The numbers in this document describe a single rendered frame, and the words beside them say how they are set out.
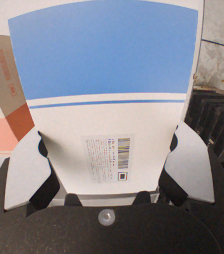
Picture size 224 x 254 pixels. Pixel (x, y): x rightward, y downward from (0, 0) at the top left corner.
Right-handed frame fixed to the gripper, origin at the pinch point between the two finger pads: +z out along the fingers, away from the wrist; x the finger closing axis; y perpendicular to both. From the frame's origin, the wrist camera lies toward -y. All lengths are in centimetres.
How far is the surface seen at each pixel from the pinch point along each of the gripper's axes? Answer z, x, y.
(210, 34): 78, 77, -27
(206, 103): 40, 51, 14
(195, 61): 7.7, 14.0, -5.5
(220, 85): 78, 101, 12
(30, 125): 3.7, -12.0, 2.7
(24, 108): 4.2, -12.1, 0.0
